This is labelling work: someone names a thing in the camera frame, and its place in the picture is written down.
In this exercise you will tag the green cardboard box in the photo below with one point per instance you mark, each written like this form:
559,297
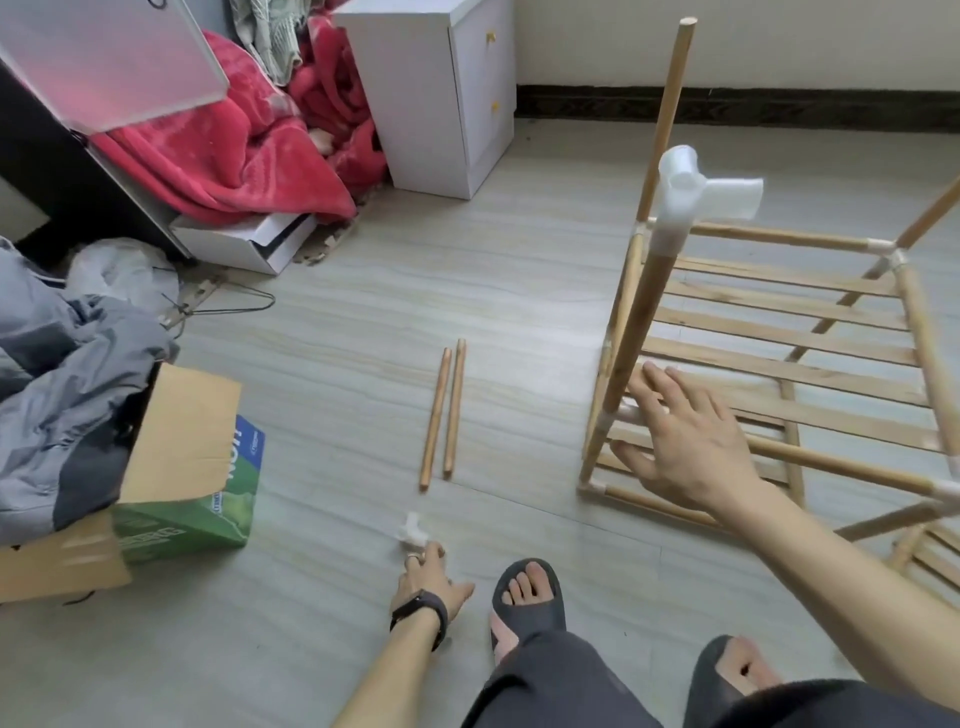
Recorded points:
188,495

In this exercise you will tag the black smartwatch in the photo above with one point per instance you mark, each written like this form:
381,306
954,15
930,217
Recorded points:
420,608

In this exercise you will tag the flat white box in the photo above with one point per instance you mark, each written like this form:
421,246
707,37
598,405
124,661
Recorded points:
240,245

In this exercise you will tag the white plastic bag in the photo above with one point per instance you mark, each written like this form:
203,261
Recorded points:
120,275

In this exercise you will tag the person's right hand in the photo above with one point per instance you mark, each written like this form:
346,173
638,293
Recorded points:
690,447

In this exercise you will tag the white plastic door panel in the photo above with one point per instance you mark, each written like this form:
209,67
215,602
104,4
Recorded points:
105,53

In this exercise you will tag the white box cabinet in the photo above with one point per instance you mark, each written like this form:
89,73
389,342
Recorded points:
428,90

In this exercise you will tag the person's black sandal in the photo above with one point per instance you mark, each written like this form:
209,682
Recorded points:
537,612
713,690

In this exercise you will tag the red fleece blanket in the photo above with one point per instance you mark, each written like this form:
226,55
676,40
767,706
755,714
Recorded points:
225,135

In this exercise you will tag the person's left forearm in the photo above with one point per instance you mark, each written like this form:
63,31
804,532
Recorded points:
390,675

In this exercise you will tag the grey jacket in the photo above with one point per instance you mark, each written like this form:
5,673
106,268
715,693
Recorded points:
68,405

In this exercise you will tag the pale green cloth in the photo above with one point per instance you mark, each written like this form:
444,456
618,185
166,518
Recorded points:
270,38

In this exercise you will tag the single white connector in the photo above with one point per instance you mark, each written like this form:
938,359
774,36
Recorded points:
948,491
698,195
593,483
888,249
413,528

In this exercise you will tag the person's left hand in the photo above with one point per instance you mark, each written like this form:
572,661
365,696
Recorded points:
428,578

